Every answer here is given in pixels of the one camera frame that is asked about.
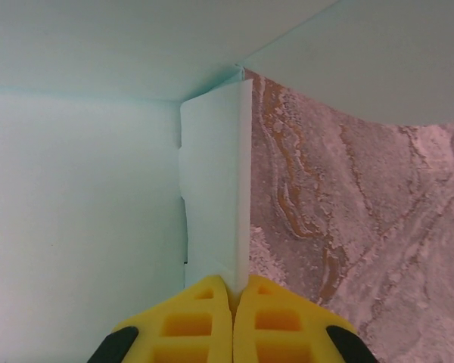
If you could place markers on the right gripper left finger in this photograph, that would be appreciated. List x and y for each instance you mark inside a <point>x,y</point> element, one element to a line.
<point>181,332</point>

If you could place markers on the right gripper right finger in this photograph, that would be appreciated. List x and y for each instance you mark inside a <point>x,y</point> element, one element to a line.
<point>280,332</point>

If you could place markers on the light blue paper box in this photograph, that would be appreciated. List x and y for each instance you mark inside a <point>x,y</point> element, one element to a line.
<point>79,170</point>

